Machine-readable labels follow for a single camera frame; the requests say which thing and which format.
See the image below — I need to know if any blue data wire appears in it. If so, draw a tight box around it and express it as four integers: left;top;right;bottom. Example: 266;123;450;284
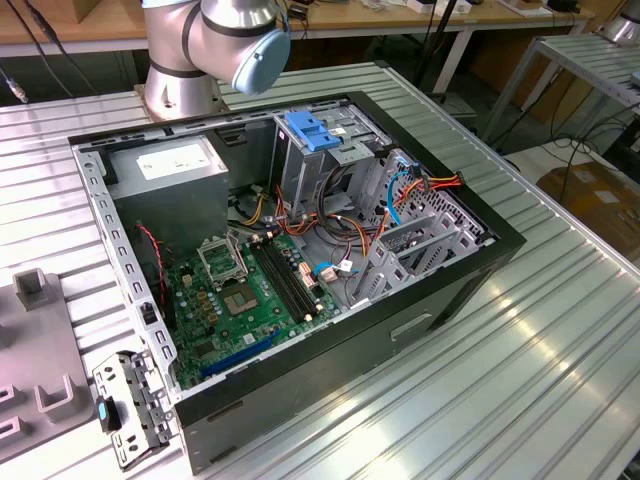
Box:
386;152;419;229

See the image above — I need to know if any orange red power wire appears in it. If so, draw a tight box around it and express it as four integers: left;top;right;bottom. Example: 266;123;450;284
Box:
392;169;466;209

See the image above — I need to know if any grey metal disk bay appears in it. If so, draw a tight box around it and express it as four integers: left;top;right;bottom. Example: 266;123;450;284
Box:
347;212;496;311

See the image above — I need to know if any black RAM slot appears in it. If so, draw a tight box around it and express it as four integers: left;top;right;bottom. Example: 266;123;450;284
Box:
257;239;312;320
268;235;324;312
251;240;307;324
263;237;317;316

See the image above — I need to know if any grey metal drive cage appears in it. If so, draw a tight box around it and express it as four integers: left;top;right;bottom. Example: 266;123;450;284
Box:
272;102;394;219

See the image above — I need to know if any green motherboard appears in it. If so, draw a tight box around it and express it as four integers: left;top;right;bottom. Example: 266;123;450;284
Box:
164;232;346;391

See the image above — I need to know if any metal socket cover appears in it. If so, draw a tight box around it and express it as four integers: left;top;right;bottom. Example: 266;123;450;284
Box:
197;234;251;291

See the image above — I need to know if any black open PC case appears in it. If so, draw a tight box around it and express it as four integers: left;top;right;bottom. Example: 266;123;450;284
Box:
67;89;529;476

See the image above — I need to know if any blue expansion slot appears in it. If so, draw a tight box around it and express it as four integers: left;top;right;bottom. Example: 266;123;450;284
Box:
199;330;282;380

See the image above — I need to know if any grey power supply unit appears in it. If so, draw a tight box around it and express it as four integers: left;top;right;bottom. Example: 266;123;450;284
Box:
102;134;231;251

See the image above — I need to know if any wooden desk with white legs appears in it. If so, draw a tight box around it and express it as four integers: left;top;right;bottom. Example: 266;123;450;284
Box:
0;0;596;96

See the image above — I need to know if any black stand pole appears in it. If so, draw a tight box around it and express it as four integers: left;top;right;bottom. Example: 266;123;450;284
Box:
413;0;459;99

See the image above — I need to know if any large cardboard box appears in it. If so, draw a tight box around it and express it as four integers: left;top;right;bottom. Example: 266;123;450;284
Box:
537;160;640;251

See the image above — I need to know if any black latch with teal mark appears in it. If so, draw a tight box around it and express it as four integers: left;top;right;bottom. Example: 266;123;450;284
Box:
97;396;124;434

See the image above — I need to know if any grey parts rack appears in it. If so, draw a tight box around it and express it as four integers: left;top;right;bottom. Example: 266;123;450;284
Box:
0;267;96;465

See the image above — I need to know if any orange yellow wire bundle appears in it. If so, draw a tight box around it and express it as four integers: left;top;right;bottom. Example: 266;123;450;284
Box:
227;184;389;261

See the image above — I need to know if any blue plastic drive bracket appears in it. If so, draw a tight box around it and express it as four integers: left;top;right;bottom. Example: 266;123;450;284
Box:
283;110;342;154

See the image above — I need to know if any red black fan wire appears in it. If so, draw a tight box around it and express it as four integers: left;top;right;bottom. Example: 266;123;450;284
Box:
135;223;169;301

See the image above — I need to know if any metal slot bracket plate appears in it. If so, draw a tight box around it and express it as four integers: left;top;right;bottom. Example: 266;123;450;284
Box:
92;349;180;472

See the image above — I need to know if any black cable with metal plug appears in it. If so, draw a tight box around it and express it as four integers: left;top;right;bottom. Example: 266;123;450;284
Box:
0;0;76;106

